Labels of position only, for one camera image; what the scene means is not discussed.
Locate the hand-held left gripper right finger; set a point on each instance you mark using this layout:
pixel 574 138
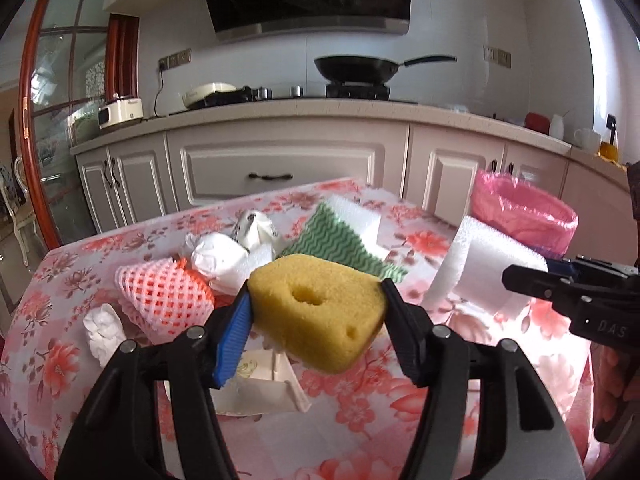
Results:
pixel 407 345

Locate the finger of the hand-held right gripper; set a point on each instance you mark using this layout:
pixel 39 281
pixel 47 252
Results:
pixel 525 280
pixel 557 267

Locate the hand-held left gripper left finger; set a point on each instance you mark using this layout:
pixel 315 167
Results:
pixel 235 330

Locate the large white foam sheet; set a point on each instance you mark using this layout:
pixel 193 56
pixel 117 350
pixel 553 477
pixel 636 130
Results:
pixel 480 260

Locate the yellow sponge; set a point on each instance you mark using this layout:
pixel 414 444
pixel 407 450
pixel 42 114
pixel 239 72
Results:
pixel 310 320

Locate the bin with pink bag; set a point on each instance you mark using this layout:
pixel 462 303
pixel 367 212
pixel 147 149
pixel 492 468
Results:
pixel 505 200

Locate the person's right hand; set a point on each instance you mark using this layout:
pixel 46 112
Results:
pixel 610 375

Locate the white paper carton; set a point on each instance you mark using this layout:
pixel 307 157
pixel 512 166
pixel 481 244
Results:
pixel 260 385

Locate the pink foam fruit net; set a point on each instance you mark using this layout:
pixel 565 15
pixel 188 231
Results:
pixel 160 295

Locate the pink floral tablecloth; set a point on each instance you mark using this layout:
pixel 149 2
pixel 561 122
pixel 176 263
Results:
pixel 350 425

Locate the silver foil wrapper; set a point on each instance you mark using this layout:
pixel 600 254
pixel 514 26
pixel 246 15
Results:
pixel 255 227

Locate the green wavy pattern cloth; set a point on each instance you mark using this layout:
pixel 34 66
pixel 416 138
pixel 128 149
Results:
pixel 325 240

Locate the white crumpled tissue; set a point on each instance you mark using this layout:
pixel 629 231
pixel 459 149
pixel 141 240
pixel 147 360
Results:
pixel 105 332

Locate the white mug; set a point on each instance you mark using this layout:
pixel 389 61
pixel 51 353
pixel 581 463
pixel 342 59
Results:
pixel 585 140

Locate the small white foam block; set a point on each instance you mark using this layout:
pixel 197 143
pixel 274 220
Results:
pixel 357 215

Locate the white jug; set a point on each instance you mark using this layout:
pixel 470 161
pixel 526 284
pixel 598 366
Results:
pixel 556 126

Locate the red container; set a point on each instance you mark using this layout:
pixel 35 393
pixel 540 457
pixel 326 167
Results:
pixel 536 122

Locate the white base cabinet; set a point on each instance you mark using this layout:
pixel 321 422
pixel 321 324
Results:
pixel 440 160

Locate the white drawer front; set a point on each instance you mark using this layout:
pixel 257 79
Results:
pixel 225 165

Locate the white dining chair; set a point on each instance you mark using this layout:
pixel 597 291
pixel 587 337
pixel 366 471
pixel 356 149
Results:
pixel 17 220

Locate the white rice cooker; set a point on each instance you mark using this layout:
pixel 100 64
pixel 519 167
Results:
pixel 120 112

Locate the black gas stove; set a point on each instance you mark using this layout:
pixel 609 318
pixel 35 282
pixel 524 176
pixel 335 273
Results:
pixel 357 92

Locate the black wok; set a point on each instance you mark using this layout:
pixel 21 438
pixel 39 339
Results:
pixel 355 67

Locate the wooden framed glass door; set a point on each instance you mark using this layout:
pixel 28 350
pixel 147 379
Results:
pixel 55 110

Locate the wall power outlet strip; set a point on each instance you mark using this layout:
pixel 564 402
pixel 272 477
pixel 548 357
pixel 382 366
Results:
pixel 175 59
pixel 497 56

